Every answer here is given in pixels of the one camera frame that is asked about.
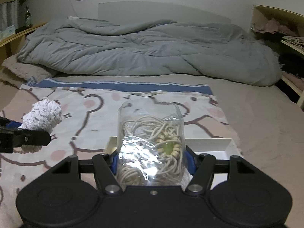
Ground white crochet scrunchie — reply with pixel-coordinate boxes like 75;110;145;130
21;96;63;154

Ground clear bag of cord necklace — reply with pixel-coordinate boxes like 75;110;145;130
116;98;191;188

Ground white cardboard box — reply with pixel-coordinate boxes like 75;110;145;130
105;136;243;189

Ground cartoon bear print blanket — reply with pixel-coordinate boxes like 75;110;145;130
1;79;239;227

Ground beige fluffy pillow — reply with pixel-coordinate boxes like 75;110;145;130
1;55;57;88

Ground yellow wooden bed shelf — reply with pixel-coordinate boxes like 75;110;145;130
0;23;46;63

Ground tissue box on shelf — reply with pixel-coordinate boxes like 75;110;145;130
0;25;15;40

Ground grey green duvet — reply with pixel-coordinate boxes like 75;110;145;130
17;19;282;86

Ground green glass bottle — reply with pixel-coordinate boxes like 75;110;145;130
25;6;32;28

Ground grey curtain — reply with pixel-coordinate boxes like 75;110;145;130
0;0;19;31

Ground white power strip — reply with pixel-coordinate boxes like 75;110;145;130
68;16;79;20

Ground pink clothes on shelf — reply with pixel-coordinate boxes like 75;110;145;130
251;19;298;36

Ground right wooden shelf unit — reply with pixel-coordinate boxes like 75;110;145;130
250;5;303;109

